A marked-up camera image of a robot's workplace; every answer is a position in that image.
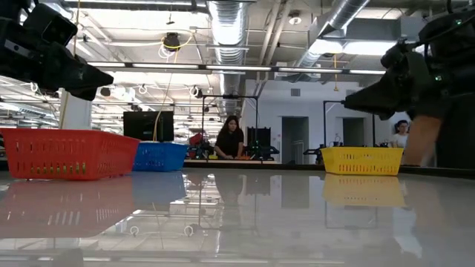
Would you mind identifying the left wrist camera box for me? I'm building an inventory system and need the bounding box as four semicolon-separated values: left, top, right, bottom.
22;3;79;47

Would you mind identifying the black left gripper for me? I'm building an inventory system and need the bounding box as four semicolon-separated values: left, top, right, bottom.
0;16;115;102

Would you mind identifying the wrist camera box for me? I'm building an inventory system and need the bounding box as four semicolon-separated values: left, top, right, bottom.
22;3;79;47
380;39;428;71

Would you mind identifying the black rack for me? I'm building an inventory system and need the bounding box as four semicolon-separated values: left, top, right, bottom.
244;126;272;161

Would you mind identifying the black monitor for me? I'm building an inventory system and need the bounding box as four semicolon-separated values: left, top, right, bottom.
122;111;175;144

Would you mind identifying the yellow plastic basket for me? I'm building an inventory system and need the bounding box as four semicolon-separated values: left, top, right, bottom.
321;146;404;177

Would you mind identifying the black overhead camera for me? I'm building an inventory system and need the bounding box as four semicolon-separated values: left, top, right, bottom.
163;32;182;52

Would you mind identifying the person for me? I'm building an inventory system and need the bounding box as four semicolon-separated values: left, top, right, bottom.
391;119;411;149
214;114;246;161

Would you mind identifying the black rig frame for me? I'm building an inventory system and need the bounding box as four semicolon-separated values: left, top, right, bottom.
201;94;260;162
323;99;376;148

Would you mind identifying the silver ventilation duct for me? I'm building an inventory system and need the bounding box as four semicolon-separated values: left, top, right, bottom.
296;0;372;68
206;0;250;142

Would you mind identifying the blue plastic basket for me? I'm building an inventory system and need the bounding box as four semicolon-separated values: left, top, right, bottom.
132;142;189;172

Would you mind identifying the grey door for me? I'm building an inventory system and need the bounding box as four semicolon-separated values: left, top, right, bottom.
342;117;367;148
281;116;310;165

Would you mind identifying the rig bar with light strips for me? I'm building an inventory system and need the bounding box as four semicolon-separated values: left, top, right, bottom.
87;61;387;77

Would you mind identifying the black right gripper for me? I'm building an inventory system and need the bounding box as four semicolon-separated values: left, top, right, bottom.
343;51;452;120

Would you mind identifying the yellow cable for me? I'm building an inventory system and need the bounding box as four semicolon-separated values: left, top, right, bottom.
152;35;194;142

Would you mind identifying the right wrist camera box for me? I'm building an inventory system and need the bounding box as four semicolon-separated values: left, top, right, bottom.
380;39;428;71

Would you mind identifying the red plastic basket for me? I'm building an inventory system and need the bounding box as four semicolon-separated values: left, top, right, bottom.
0;128;141;182

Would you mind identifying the white pillar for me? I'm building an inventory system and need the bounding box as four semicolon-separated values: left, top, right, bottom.
59;90;93;131

